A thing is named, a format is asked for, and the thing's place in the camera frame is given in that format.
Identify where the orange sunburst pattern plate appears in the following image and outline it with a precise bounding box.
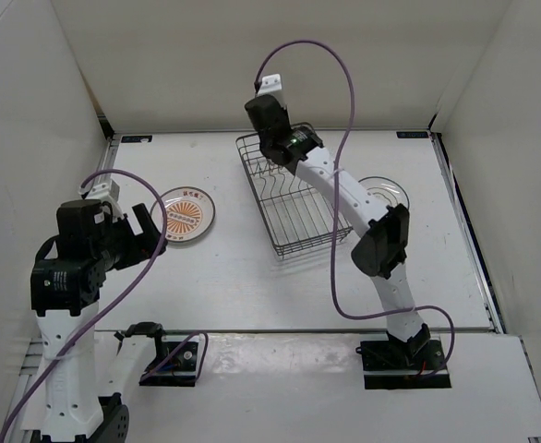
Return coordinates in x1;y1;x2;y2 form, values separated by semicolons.
161;186;216;245

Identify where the white plate with dark rim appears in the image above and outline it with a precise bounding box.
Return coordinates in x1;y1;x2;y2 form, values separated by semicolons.
359;175;410;210

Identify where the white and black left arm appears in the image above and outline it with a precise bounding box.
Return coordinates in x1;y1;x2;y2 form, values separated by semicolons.
30;199;169;442

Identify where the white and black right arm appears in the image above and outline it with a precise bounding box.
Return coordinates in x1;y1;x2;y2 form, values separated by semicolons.
245;94;430;369

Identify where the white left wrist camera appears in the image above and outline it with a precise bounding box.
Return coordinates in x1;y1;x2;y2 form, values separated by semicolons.
87;179;124;219

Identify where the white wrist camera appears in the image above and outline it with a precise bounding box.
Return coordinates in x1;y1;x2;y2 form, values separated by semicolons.
87;179;124;219
256;74;286;109

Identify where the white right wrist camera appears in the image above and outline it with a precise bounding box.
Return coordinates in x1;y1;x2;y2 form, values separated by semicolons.
256;74;286;109

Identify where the grey wire dish rack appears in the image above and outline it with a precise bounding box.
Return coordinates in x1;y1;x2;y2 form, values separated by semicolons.
235;133;334;259

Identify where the aluminium table edge rail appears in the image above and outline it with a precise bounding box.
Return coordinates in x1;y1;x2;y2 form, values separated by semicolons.
94;325;502;336

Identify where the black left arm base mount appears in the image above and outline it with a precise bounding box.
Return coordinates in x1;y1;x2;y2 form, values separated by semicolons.
139;335;205;388

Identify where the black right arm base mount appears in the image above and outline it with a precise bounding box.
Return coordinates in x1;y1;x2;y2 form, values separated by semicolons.
355;339;451;390

